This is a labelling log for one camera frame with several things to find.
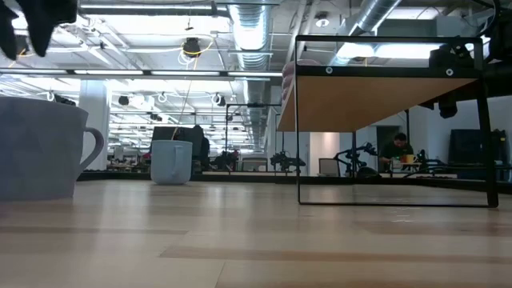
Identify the silver ribbed ventilation duct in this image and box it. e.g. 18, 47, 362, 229
227, 3, 273, 72

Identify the dark wall screen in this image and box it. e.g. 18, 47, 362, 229
447, 128, 510, 166

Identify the silver slanted ventilation duct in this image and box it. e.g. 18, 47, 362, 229
327, 0, 403, 65

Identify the light blue mug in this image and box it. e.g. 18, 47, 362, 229
150, 139, 194, 186

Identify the black ceiling camera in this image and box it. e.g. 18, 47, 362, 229
182, 37, 202, 57

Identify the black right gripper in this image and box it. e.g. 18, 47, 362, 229
419, 38, 474, 120

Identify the pink ribbed ceramic mug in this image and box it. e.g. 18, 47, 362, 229
281, 58, 321, 106

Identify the black aluminium table frame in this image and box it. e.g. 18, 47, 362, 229
78, 170, 512, 195

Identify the grey office chair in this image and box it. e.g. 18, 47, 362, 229
318, 158, 341, 177

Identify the dark background monitor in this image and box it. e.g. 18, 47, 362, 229
150, 124, 211, 171

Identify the person at yellow mug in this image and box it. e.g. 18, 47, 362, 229
378, 132, 415, 173

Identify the large grey-blue mug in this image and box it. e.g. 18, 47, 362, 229
0, 95, 105, 202

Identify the wooden shelf with black frame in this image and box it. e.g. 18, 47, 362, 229
277, 34, 499, 208

